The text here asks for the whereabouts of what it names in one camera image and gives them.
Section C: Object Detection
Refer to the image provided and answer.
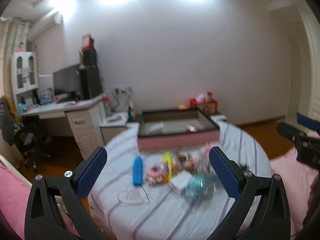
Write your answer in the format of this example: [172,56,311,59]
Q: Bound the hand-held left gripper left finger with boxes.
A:
[24,146,108,240]

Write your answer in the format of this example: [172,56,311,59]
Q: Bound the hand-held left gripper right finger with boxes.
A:
[208,146,291,240]

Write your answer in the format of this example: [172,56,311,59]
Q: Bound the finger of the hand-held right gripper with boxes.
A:
[297,112,320,134]
[277,122,320,148]

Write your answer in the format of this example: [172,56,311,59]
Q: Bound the teal translucent jar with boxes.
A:
[185,175,216,203]

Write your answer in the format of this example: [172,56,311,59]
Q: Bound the pink pig plush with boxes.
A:
[184,158,201,172]

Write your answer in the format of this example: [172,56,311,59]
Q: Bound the small white box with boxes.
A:
[169,171,192,195]

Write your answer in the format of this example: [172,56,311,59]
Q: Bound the blue rectangular box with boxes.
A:
[132,156,144,187]

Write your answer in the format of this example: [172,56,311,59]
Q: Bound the yellow plastic toy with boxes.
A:
[162,151,173,183]

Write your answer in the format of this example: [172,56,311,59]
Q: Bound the pink storage box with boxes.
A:
[137,108,220,152]

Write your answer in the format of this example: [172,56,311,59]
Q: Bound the pink white block toy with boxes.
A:
[146,164,170,186]

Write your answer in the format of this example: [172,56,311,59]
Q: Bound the pink quilt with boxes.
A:
[0,147,320,240]

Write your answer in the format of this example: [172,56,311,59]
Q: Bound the white nightstand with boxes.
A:
[100,111,139,146]

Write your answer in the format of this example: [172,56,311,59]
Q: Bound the white desk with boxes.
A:
[20,94,107,161]

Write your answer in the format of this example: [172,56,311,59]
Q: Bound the black office chair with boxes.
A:
[0,96,52,172]

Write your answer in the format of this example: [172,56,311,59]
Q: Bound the red storage bin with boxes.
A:
[189,97,218,115]

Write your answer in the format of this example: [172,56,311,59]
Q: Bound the water bottle with red cap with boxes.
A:
[104,95,112,117]

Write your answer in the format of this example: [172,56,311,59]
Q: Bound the colourful snack bag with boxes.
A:
[128,102,137,120]

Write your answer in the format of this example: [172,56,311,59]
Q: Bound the striped white quilt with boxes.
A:
[87,120,273,240]

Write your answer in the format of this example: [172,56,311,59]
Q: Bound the blue white carton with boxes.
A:
[39,88,54,105]

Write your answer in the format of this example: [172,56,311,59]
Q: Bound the black computer tower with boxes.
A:
[80,66,104,100]

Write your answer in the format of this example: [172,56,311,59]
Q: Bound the black computer monitor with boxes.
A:
[52,64,84,99]

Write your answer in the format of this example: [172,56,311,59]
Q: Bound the white glass-door cabinet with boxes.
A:
[10,52,40,113]

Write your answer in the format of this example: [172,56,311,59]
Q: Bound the beige curtain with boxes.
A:
[0,17,33,100]

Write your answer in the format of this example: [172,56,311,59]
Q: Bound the white air conditioner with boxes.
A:
[27,11,63,40]

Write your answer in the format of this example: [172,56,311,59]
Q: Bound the white wall socket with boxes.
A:
[113,87,132,98]

